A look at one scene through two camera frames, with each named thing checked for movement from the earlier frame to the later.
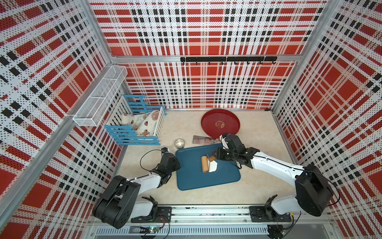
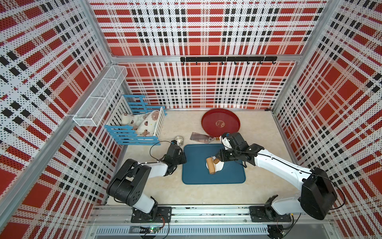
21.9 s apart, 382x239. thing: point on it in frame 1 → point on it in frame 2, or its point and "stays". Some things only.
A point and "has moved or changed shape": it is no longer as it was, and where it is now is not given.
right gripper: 220,151 stays
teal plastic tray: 189,174 has moved or changed shape
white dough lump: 213,166 has moved or changed shape
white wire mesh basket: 93,109 stays
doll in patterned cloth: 144,124 stays
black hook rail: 229,59 stays
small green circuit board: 149,229 stays
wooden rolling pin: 205,160 → 211,163
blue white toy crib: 135,122 stays
